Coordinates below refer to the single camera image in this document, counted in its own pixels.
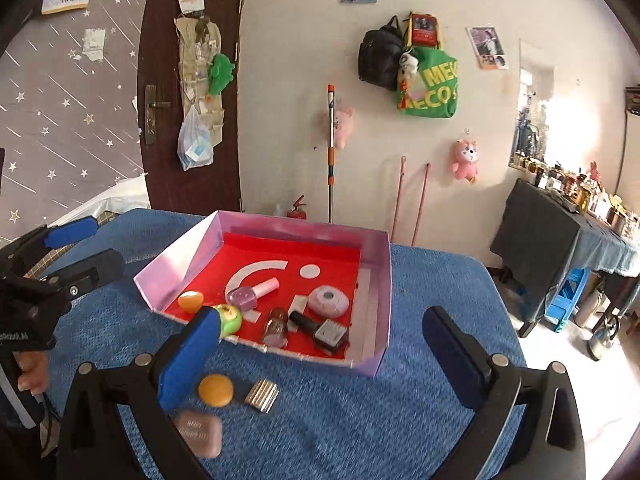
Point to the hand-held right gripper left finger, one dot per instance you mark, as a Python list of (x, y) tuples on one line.
[(190, 355)]

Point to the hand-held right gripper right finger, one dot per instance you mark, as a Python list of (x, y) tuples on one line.
[(450, 355)]

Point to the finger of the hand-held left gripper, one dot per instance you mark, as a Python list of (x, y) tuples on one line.
[(72, 232), (92, 272)]

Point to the amber dome soap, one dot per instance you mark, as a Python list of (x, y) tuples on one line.
[(216, 390), (191, 302)]

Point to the green yellow turtle toy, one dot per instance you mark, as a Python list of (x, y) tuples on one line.
[(231, 320)]

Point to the pink nail polish bottle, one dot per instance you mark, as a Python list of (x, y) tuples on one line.
[(245, 296)]

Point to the silver ribbed metal block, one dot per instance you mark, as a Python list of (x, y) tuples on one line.
[(261, 396)]

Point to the glitter nail polish bottle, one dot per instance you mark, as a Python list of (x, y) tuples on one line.
[(275, 332)]

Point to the pink cardboard box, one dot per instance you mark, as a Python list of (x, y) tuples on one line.
[(200, 250)]

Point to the pink round compact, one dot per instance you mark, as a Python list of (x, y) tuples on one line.
[(328, 301)]

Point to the person's left hand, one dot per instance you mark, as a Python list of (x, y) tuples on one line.
[(34, 372)]

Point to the white plastic sheet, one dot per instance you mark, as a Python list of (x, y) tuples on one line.
[(110, 200)]

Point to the brown door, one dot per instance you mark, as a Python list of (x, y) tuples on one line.
[(160, 185)]

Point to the blue terry blanket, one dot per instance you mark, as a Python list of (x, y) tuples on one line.
[(350, 410)]

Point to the blue plastic stool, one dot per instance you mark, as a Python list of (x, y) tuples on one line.
[(567, 300)]

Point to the table with dark cloth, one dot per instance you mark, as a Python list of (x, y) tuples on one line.
[(540, 240)]

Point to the white plastic bag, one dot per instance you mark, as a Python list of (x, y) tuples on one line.
[(195, 145)]

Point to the pink broom stick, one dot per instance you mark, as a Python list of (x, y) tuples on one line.
[(421, 205), (398, 200)]

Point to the steel kettle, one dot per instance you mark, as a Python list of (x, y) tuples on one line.
[(602, 340)]

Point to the red fire extinguisher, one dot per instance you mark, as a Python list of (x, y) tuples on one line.
[(297, 210)]

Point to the torn white paper patch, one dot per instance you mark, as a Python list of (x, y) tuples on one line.
[(94, 45)]

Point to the pink pig plush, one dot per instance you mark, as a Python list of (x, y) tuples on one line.
[(466, 160)]

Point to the row of bottles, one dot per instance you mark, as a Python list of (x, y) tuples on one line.
[(580, 190)]

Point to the green plush toy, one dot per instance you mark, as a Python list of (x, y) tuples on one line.
[(221, 72)]

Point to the beige hanging organizer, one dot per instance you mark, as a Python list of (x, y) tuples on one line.
[(195, 45)]

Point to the mop pole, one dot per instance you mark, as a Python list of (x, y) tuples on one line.
[(330, 160)]

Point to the pale pink plush toy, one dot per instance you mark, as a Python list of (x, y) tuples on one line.
[(344, 127)]

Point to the orange tassel charm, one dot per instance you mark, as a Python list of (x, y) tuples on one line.
[(404, 96)]

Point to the green tote bag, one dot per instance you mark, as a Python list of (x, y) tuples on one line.
[(435, 90)]

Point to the panda plush charm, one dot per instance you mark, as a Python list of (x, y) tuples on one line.
[(409, 64)]

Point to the black backpack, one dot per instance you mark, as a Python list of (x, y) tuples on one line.
[(380, 57)]

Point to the red hanging pouch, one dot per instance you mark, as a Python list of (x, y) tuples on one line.
[(425, 30)]

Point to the wall mirror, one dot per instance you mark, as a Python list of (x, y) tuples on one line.
[(532, 110)]

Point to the wall photo poster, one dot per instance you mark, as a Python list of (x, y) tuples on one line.
[(487, 47)]

